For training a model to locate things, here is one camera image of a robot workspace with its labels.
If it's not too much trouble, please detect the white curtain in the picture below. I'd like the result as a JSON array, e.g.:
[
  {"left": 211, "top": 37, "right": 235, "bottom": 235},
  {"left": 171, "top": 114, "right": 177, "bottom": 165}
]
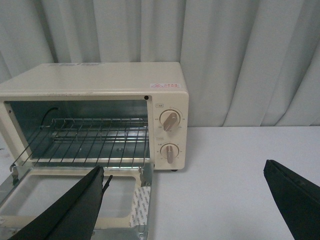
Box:
[{"left": 0, "top": 0, "right": 320, "bottom": 127}]

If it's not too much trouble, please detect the beige oven knob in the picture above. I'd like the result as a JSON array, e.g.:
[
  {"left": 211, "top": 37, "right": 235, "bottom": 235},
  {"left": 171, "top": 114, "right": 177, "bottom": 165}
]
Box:
[
  {"left": 159, "top": 110, "right": 180, "bottom": 132},
  {"left": 160, "top": 143, "right": 179, "bottom": 164}
]

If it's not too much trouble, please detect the lower beige oven knob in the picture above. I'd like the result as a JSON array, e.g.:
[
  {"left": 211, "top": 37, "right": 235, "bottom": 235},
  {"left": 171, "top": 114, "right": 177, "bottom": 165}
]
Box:
[{"left": 160, "top": 143, "right": 179, "bottom": 164}]

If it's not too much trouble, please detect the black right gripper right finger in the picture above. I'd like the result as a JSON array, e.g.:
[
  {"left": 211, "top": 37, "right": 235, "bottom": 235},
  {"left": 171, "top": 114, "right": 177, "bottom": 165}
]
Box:
[{"left": 263, "top": 159, "right": 320, "bottom": 240}]

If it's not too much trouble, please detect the upper beige oven knob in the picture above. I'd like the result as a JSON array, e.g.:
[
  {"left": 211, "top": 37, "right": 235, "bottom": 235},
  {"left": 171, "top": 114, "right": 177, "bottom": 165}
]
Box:
[{"left": 159, "top": 110, "right": 180, "bottom": 132}]

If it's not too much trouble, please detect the metal oven rack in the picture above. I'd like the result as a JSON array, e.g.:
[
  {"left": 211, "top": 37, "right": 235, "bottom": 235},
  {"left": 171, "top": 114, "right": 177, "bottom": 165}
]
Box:
[{"left": 11, "top": 118, "right": 150, "bottom": 169}]

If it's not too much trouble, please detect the cream toaster oven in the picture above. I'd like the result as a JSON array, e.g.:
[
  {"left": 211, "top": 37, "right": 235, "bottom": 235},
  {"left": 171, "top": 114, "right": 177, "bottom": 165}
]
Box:
[{"left": 0, "top": 62, "right": 189, "bottom": 171}]

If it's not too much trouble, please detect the cream oven door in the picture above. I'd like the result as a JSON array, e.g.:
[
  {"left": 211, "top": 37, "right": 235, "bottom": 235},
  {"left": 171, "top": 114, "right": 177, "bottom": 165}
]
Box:
[{"left": 0, "top": 164, "right": 153, "bottom": 240}]

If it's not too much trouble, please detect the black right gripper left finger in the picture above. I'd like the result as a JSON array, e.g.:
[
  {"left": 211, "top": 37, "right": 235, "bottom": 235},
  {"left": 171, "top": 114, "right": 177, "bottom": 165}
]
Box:
[{"left": 11, "top": 166, "right": 113, "bottom": 240}]

